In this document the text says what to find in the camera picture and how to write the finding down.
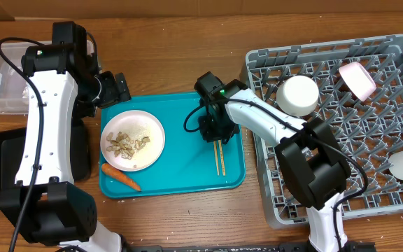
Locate white bowl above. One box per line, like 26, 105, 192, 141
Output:
276, 76, 319, 117

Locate pink bowl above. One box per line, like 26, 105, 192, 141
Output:
339, 62, 376, 102

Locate white tissue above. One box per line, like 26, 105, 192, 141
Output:
22, 86, 29, 106

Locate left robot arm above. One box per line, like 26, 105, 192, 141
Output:
0, 21, 131, 251

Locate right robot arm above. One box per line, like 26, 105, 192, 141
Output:
194, 72, 351, 251

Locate grey dishwasher rack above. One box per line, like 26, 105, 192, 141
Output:
241, 34, 403, 219

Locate teal serving tray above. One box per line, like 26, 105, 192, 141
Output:
99, 92, 246, 199

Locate peanut shells pile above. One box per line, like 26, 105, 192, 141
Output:
106, 132, 150, 160

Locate orange carrot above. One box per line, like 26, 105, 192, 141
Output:
101, 163, 141, 192

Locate clear plastic bin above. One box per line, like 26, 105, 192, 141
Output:
0, 39, 103, 116

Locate black plastic tray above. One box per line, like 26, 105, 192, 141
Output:
0, 120, 91, 190

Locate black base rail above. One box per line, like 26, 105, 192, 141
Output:
127, 241, 376, 252

